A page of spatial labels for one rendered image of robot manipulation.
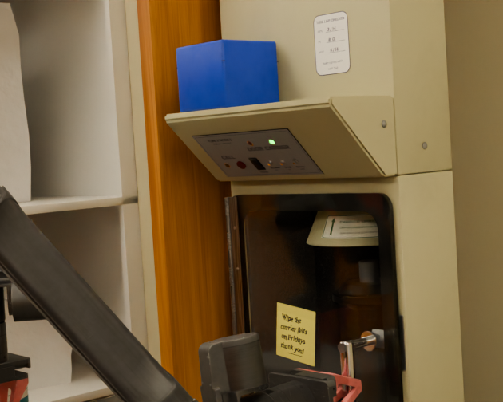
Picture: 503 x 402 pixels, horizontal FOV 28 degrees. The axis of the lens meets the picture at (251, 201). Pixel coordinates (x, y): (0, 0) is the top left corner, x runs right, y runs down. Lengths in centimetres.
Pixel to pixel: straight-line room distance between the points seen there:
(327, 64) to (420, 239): 26
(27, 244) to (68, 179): 158
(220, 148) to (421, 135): 28
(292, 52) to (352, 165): 21
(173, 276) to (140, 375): 40
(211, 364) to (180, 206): 41
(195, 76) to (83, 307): 42
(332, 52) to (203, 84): 18
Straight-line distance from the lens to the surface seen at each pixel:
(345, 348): 126
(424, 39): 131
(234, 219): 146
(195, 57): 136
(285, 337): 141
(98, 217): 254
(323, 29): 134
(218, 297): 154
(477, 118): 171
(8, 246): 107
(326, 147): 124
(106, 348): 109
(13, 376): 142
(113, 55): 240
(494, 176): 169
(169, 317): 148
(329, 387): 118
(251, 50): 136
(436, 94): 132
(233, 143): 135
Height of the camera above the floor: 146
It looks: 3 degrees down
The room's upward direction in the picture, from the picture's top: 4 degrees counter-clockwise
